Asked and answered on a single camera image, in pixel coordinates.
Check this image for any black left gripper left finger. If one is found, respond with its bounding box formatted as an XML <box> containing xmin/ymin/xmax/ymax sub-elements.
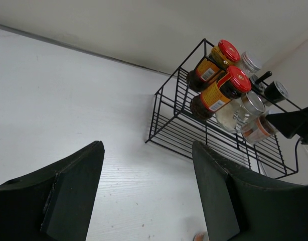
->
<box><xmin>0</xmin><ymin>141</ymin><xmax>104</xmax><ymax>240</ymax></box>

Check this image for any red lid sauce jar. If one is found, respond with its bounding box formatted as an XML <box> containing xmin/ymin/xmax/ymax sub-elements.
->
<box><xmin>190</xmin><ymin>66</ymin><xmax>251</xmax><ymax>121</ymax></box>
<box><xmin>186</xmin><ymin>39</ymin><xmax>241</xmax><ymax>92</ymax></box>

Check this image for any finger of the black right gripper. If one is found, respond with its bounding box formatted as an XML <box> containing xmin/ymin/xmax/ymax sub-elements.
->
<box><xmin>266</xmin><ymin>107</ymin><xmax>308</xmax><ymax>139</ymax></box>

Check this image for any clear glass jar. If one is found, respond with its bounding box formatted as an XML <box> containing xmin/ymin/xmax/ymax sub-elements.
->
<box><xmin>216</xmin><ymin>91</ymin><xmax>266</xmax><ymax>133</ymax></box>

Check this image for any labelled lid pink jar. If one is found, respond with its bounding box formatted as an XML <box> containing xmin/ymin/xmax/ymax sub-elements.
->
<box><xmin>193</xmin><ymin>232</ymin><xmax>209</xmax><ymax>241</ymax></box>

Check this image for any black knob lid grinder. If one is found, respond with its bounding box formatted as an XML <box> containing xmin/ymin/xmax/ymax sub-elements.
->
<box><xmin>249</xmin><ymin>71</ymin><xmax>272</xmax><ymax>96</ymax></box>

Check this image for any black wire rack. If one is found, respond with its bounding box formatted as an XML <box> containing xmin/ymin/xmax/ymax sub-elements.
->
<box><xmin>146</xmin><ymin>39</ymin><xmax>299</xmax><ymax>179</ymax></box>

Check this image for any silver lid white bottle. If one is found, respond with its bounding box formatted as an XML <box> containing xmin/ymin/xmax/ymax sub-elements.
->
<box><xmin>235</xmin><ymin>51</ymin><xmax>262</xmax><ymax>78</ymax></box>

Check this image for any labelled lid brown jar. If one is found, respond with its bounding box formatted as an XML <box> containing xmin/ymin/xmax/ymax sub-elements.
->
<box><xmin>241</xmin><ymin>113</ymin><xmax>278</xmax><ymax>145</ymax></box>

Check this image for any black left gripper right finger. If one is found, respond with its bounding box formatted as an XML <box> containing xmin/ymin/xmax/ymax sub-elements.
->
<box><xmin>192</xmin><ymin>141</ymin><xmax>308</xmax><ymax>240</ymax></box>

